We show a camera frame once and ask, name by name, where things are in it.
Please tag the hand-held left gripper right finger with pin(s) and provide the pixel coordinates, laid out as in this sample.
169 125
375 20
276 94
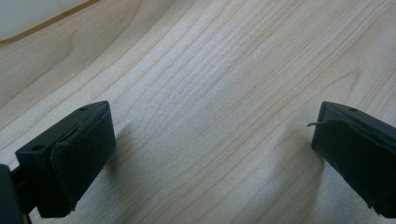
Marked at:
358 149

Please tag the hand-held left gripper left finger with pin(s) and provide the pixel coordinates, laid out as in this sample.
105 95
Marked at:
74 155

